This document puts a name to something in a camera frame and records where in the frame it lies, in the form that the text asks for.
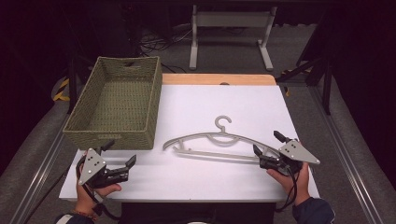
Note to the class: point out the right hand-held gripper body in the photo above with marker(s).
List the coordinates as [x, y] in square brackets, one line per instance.
[297, 152]

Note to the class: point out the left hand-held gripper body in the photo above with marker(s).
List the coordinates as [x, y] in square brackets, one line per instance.
[92, 166]

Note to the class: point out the grey plastic clothes hanger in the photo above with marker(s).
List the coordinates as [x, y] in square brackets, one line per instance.
[222, 133]

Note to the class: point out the green woven basket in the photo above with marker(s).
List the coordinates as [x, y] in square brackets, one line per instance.
[118, 99]

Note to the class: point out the person's right hand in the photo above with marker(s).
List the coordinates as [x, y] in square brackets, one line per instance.
[303, 186]

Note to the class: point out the person's left hand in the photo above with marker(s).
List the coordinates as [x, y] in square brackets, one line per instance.
[84, 200]

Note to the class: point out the black metal stand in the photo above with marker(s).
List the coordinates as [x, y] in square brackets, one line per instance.
[320, 68]
[73, 84]

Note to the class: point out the yellow black floor tape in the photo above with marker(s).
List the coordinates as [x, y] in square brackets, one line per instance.
[61, 91]

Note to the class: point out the white table cover board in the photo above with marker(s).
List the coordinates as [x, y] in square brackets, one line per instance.
[202, 102]

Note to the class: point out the person's dark clothing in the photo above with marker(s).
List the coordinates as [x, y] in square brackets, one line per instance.
[199, 214]

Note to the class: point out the metal floor rail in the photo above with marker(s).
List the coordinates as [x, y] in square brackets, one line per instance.
[348, 155]
[37, 177]

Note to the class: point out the white metal stand frame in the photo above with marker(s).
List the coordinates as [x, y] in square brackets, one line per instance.
[232, 19]

